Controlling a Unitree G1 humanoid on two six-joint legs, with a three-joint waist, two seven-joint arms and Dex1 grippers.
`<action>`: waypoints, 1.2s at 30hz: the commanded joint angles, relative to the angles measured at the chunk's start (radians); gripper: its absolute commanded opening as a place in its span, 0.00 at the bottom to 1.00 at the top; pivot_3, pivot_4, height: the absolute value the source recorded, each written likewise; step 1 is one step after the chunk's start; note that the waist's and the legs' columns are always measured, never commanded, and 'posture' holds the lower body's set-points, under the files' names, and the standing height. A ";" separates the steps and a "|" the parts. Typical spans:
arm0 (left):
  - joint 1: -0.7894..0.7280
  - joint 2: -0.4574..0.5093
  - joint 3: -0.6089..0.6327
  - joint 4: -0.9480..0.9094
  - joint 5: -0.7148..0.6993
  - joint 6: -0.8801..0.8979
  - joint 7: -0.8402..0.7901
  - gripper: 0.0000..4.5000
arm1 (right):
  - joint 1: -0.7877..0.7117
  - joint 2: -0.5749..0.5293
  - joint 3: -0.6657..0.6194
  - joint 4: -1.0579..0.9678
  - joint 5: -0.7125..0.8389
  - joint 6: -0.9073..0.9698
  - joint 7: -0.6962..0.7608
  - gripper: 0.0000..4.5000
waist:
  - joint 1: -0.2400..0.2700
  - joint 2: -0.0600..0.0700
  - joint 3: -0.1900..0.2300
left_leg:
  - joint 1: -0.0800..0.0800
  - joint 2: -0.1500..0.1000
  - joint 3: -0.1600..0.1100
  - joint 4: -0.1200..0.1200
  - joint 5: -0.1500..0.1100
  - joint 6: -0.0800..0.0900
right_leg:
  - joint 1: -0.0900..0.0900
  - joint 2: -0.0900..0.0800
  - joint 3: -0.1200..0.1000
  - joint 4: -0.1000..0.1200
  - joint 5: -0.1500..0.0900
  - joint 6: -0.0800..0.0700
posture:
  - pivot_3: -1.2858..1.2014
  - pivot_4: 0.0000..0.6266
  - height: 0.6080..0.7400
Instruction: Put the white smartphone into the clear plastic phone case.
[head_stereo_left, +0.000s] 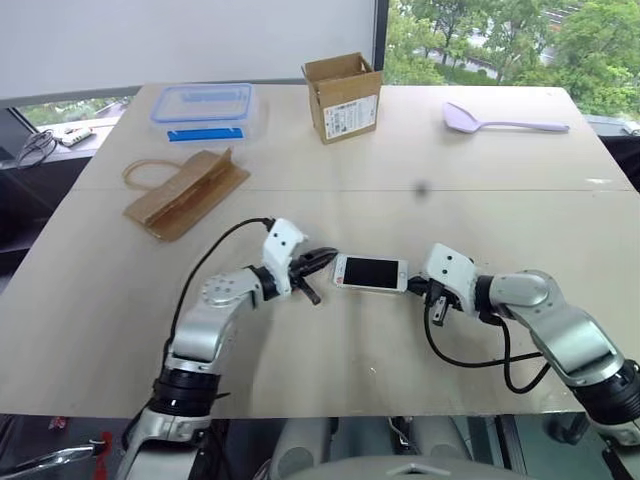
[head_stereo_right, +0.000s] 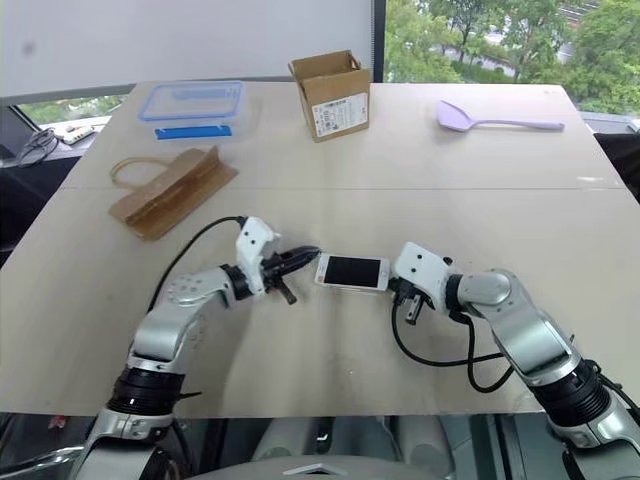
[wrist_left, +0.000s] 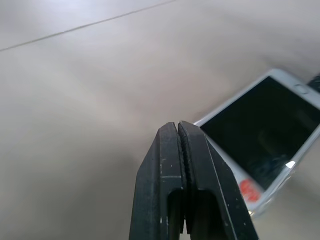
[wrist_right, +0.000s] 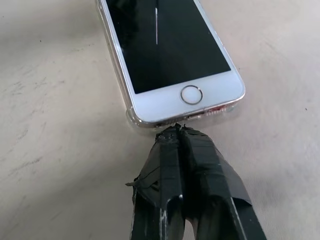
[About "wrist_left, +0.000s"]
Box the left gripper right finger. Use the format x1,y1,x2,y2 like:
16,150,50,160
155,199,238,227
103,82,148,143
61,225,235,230
177,120,260,240

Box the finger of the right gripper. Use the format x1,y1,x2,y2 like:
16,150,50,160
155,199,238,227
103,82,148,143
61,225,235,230
307,74,320,91

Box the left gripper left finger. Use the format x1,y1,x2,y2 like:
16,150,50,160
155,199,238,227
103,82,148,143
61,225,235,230
128,121,187,240

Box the clear phone case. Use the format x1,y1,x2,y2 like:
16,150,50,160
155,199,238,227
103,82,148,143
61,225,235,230
193,67,320,219

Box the white smartphone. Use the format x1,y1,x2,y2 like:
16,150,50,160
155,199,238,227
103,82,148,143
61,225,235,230
193,68,320,211

